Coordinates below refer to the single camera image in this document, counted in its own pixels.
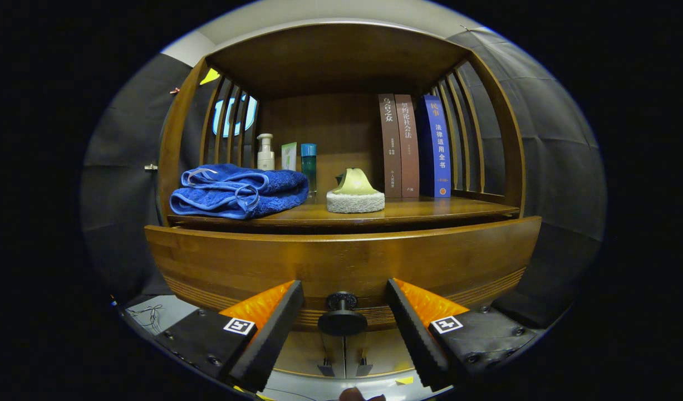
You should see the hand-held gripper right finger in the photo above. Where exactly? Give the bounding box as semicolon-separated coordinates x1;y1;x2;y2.
386;277;542;392

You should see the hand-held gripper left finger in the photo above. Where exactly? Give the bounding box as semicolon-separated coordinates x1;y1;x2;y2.
155;280;306;393

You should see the wooden drawer with black knob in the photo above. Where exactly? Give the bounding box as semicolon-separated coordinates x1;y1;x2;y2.
145;216;542;336

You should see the green scrub brush grey pad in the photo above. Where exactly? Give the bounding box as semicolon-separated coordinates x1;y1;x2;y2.
326;168;386;214

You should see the wooden cabinet door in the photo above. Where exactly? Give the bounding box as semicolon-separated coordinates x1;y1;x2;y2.
346;332;411;377
274;332;346;378

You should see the wooden countertop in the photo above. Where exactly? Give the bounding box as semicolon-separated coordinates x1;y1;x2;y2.
169;195;520;226

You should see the wooden cabinet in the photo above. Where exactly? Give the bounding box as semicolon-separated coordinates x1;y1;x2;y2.
156;22;527;379

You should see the folded blue towel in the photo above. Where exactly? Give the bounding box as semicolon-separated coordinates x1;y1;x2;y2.
169;163;309;219

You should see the blue capped bottle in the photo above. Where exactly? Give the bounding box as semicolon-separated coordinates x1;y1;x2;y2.
301;144;317;193

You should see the white pump bottle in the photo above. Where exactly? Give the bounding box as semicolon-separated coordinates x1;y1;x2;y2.
257;133;275;171

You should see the reddish brown book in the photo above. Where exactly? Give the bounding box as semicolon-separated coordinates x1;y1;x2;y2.
395;94;420;198

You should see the blue book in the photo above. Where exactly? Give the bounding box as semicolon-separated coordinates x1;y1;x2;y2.
421;95;452;198

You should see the dark brown book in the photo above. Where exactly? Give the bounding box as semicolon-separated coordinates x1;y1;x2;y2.
378;94;402;198

